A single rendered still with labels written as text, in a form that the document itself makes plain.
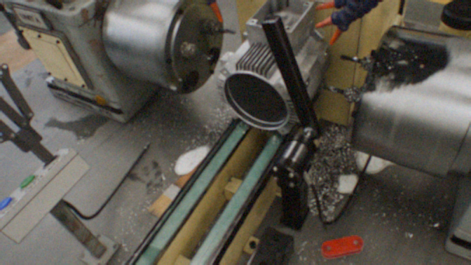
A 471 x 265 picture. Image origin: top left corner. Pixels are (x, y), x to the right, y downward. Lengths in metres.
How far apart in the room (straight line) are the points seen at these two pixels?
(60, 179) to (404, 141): 0.59
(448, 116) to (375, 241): 0.33
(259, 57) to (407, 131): 0.30
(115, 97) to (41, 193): 0.45
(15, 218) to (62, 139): 0.53
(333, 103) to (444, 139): 0.39
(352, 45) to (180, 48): 0.38
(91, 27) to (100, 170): 0.37
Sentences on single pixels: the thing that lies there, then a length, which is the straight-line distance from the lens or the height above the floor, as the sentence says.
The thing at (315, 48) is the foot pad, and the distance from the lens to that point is 0.80.
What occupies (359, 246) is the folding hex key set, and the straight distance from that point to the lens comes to 0.81.
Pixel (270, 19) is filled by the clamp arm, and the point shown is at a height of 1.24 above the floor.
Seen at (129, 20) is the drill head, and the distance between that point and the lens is 0.89.
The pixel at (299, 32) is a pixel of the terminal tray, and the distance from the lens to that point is 0.77.
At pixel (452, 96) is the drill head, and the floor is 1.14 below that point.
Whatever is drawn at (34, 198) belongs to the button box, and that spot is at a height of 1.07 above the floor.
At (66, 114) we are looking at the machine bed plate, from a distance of 1.27.
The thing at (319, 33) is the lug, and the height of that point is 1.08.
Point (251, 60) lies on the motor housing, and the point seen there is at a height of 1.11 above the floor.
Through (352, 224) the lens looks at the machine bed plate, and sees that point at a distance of 0.85.
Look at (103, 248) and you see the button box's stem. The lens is 0.90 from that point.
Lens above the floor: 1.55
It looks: 48 degrees down
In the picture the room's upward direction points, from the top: 10 degrees counter-clockwise
